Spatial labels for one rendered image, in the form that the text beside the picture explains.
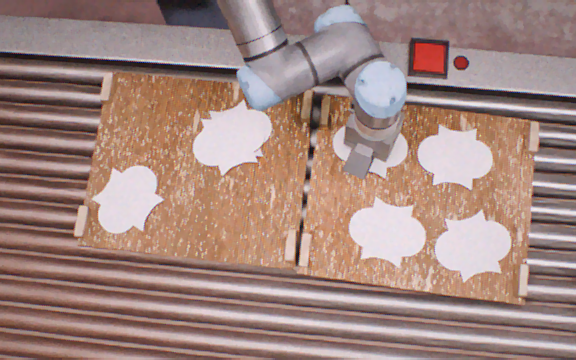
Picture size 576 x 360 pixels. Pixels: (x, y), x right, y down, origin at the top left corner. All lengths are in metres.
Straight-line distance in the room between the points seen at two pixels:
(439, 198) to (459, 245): 0.10
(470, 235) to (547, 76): 0.37
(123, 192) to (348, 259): 0.44
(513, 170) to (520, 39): 1.21
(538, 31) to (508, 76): 1.12
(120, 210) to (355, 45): 0.55
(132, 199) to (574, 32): 1.71
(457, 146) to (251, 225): 0.41
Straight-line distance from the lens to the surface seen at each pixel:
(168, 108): 1.50
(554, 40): 2.67
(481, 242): 1.42
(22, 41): 1.67
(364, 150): 1.35
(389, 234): 1.40
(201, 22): 1.91
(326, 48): 1.18
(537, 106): 1.55
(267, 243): 1.41
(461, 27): 2.62
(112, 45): 1.61
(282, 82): 1.17
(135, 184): 1.46
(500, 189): 1.46
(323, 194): 1.42
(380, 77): 1.15
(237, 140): 1.44
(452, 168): 1.44
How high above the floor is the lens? 2.32
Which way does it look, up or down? 75 degrees down
